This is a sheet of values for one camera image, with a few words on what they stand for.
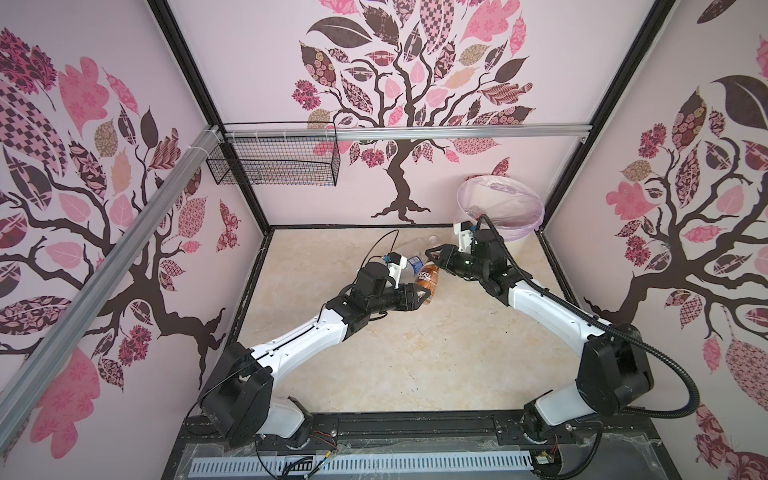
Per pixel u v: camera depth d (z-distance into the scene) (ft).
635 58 2.48
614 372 1.40
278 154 3.11
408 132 3.05
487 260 2.10
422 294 2.47
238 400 1.35
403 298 2.24
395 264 2.35
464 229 2.51
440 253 2.49
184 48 2.40
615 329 1.46
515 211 3.22
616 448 2.37
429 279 2.49
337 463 2.29
